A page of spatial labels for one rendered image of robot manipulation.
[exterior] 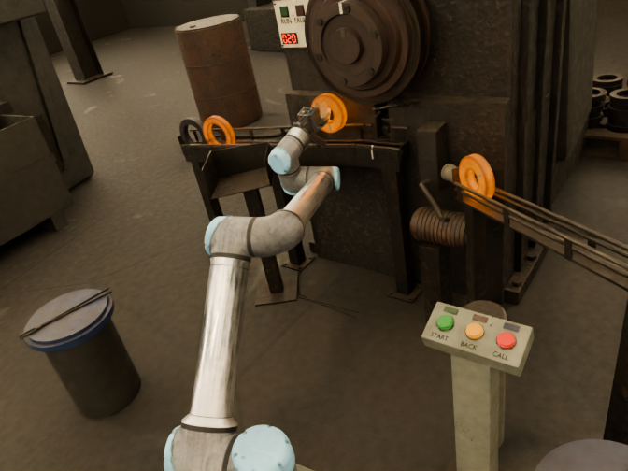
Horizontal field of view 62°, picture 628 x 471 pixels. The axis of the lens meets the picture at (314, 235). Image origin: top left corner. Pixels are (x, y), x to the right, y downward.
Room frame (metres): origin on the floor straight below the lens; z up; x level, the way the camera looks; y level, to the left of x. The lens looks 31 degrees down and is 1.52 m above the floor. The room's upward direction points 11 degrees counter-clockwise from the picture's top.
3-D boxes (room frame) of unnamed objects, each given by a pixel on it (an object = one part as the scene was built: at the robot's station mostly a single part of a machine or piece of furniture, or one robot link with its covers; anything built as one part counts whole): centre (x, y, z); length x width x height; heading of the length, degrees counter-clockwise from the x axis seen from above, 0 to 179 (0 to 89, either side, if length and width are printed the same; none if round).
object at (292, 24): (2.24, -0.13, 1.15); 0.26 x 0.02 x 0.18; 48
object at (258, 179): (2.09, 0.25, 0.36); 0.26 x 0.20 x 0.72; 83
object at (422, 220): (1.61, -0.47, 0.27); 0.22 x 0.13 x 0.53; 48
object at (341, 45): (1.86, -0.25, 1.11); 0.28 x 0.06 x 0.28; 48
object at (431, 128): (1.79, -0.50, 0.68); 0.11 x 0.08 x 0.24; 138
